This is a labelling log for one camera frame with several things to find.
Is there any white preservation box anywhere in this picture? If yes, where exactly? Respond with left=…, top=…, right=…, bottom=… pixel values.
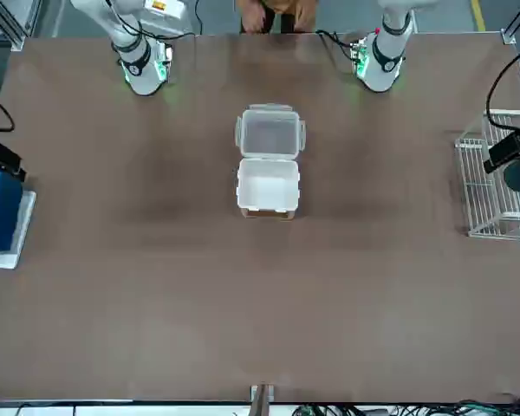
left=235, top=156, right=302, bottom=221

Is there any person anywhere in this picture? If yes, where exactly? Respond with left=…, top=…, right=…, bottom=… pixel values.
left=236, top=0, right=321, bottom=35

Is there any white controller box yellow label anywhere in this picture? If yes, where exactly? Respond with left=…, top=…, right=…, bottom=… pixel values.
left=143, top=0, right=179, bottom=14

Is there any blue rolled mat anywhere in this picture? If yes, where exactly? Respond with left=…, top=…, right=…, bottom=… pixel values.
left=0, top=170, right=25, bottom=252

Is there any aluminium frame post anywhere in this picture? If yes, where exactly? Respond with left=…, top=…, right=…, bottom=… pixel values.
left=501, top=0, right=520, bottom=45
left=0, top=0, right=40, bottom=52

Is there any black arm base cable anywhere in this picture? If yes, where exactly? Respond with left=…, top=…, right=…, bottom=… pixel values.
left=106, top=0, right=198, bottom=41
left=315, top=29, right=365, bottom=62

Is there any black mounted camera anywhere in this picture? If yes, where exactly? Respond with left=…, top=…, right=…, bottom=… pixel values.
left=0, top=139, right=28, bottom=182
left=483, top=128, right=520, bottom=175

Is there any white flat tray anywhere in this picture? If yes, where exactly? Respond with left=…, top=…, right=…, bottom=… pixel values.
left=0, top=189, right=38, bottom=270

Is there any translucent box lid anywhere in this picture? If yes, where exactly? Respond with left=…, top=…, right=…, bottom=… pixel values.
left=234, top=102, right=309, bottom=162

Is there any white wire rack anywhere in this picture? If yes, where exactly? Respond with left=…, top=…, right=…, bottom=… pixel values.
left=453, top=109, right=520, bottom=240

